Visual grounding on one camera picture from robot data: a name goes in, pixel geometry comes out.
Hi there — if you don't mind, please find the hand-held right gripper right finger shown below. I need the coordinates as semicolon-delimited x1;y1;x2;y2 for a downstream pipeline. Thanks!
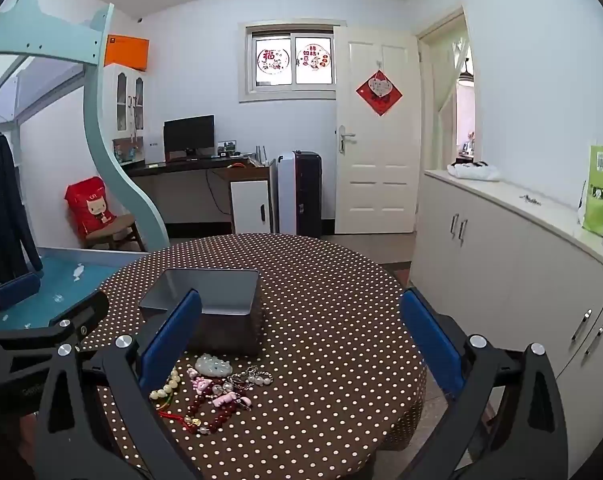
399;287;569;480

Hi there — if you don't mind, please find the white under-desk cabinet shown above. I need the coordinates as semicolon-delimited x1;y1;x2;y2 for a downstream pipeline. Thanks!
230;179;272;235

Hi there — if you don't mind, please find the white cloth bundle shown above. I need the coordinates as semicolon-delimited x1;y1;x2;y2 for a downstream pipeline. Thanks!
447;161;502;181

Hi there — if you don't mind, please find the grey metal box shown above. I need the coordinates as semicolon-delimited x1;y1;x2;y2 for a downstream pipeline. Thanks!
138;268;264;356

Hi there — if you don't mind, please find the black computer monitor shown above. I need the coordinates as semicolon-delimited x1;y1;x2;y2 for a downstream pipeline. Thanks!
163;115;215;161

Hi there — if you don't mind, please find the pink flower charm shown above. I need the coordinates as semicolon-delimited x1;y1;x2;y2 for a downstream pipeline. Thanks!
187;367;217;397

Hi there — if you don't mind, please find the green paper bag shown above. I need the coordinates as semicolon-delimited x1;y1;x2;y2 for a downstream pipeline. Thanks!
579;144;603;237

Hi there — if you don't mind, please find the teal printed mat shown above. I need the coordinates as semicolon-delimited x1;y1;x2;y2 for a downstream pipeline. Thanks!
0;246;149;331

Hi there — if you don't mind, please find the white air purifier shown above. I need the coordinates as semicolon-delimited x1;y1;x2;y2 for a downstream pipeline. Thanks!
276;152;297;235

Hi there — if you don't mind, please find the dark wooden desk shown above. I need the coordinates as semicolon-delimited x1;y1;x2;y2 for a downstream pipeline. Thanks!
126;152;272;226

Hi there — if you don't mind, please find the small wooden chair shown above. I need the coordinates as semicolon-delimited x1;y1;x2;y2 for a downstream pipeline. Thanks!
84;214;144;252

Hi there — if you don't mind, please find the dark hanging jacket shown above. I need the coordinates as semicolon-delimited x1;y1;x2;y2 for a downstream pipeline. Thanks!
0;115;44;286

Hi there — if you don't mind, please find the long white sideboard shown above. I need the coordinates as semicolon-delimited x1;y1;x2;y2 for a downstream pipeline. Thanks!
411;167;603;476

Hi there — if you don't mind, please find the red window paper cutting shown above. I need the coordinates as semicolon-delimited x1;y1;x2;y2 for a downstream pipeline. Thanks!
296;45;332;72
257;46;289;73

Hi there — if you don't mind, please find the grey router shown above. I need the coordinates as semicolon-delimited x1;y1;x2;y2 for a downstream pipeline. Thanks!
248;145;274;168

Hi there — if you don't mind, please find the orange cardboard box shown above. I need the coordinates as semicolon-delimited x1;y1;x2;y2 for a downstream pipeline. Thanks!
104;34;149;72

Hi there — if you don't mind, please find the white framed window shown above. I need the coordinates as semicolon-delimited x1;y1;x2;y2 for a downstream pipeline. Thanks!
238;20;347;104

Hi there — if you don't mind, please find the teal bunk bed frame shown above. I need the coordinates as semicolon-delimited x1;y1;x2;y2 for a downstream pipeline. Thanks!
0;0;171;251

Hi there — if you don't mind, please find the pale green jade pendant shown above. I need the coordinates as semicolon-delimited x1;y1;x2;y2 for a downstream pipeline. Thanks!
195;354;234;378

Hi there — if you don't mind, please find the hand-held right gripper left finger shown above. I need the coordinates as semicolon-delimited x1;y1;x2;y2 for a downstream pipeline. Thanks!
34;287;204;480

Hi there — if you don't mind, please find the red cartoon print bag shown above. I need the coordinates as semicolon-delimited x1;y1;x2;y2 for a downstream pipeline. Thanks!
64;177;118;238

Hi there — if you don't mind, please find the pink figure keychain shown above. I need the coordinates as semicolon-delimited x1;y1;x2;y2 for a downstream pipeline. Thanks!
212;393;253;412

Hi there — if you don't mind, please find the green and multicolour bead bracelet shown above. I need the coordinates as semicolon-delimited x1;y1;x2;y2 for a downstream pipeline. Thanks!
150;366;187;428

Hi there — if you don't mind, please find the silver pearl bracelet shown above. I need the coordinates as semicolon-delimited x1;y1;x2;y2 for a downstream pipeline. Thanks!
228;366;274;388

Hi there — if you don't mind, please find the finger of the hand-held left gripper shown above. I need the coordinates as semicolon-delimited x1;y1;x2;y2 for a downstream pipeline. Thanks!
0;272;42;332
0;291;111;357

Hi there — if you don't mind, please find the red bead bracelet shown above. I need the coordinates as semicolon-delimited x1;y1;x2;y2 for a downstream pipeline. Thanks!
184;382;238;436

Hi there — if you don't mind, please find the red diamond door decoration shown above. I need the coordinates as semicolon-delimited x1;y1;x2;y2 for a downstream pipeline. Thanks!
356;71;403;117

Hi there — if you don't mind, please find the white glass door cabinet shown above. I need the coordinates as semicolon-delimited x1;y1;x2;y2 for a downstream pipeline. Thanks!
102;63;147;161

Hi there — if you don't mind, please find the cream panel door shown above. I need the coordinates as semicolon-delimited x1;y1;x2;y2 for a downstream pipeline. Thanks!
335;27;422;235

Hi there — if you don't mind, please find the black and white suitcase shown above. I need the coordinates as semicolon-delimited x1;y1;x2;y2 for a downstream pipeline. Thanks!
294;150;325;237

